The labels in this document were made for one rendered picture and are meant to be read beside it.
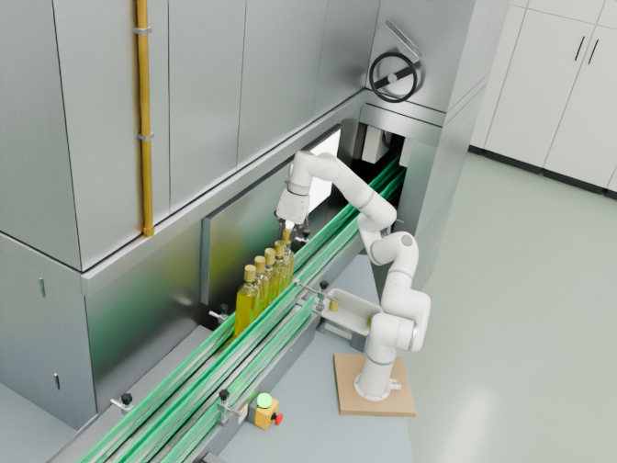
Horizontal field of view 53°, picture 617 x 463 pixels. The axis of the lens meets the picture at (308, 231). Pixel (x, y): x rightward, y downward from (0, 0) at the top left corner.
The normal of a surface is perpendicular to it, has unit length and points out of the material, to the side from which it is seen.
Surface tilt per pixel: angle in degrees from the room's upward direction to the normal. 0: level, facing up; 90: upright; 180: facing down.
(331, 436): 0
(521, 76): 90
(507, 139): 90
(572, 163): 90
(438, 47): 90
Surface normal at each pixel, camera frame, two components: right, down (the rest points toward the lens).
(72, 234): -0.48, 0.44
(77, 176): 0.87, 0.36
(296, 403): 0.11, -0.82
